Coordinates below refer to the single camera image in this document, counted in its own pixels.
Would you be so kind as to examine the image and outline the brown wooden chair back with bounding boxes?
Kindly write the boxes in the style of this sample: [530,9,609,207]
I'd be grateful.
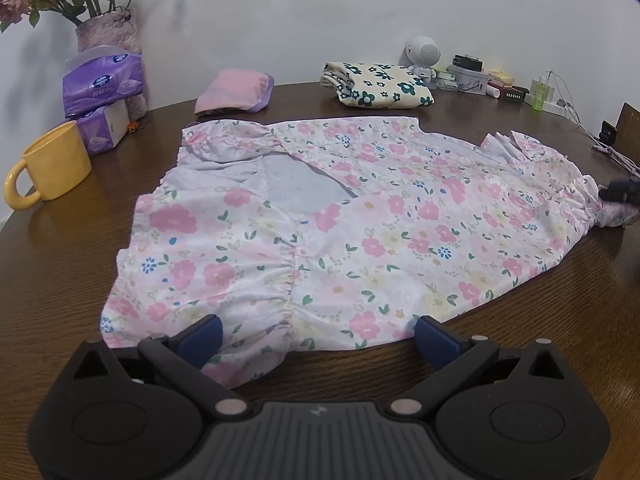
[617,102,640,153]

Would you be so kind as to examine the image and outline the pink floral dress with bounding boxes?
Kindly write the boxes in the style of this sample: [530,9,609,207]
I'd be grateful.
[100,115,640,392]

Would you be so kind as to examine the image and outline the folded pink cloth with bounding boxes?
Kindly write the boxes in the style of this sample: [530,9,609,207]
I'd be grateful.
[194,69,276,116]

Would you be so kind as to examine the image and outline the yellow mug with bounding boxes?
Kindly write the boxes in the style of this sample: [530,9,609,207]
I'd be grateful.
[5,121,92,211]

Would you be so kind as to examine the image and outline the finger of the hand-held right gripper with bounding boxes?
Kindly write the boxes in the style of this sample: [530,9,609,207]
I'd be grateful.
[599,177,640,206]

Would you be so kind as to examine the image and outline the purple tissue pack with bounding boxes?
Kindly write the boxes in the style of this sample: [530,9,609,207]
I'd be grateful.
[62,52,146,118]
[75,100,132,156]

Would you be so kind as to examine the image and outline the small white boxes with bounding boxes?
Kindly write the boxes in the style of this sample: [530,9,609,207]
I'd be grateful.
[432,67,458,92]

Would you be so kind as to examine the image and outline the pink braided cable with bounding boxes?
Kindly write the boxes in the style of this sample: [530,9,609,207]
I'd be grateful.
[591,142,640,173]

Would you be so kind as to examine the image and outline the purple mottled vase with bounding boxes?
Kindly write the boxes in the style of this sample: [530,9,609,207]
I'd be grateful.
[75,7,149,122]

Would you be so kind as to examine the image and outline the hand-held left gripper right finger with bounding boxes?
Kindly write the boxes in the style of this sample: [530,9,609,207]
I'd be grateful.
[387,315,568,418]

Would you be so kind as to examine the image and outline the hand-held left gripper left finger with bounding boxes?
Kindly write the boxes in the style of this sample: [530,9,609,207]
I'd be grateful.
[70,314,252,418]

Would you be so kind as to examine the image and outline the folded cream floral cloth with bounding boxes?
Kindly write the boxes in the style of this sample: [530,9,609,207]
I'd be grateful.
[321,61,435,110]

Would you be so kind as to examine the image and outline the grey tin box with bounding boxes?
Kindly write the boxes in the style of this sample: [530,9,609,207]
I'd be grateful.
[447,65,490,95]

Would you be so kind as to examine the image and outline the white round robot toy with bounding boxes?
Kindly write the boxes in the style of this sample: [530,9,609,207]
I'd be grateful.
[402,36,441,81]

